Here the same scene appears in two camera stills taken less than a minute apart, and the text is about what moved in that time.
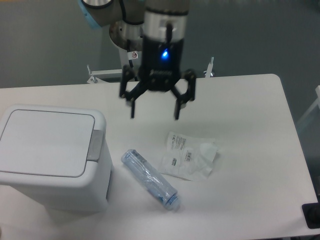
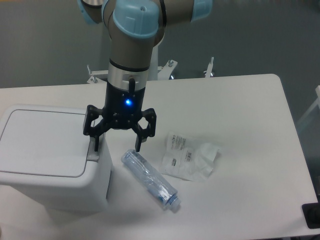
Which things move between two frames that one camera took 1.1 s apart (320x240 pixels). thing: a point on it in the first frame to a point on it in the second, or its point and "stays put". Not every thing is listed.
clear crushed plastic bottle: (157, 183) stays put
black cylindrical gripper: (160, 70) to (123, 108)
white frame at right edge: (317, 103) stays put
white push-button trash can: (61, 156) stays put
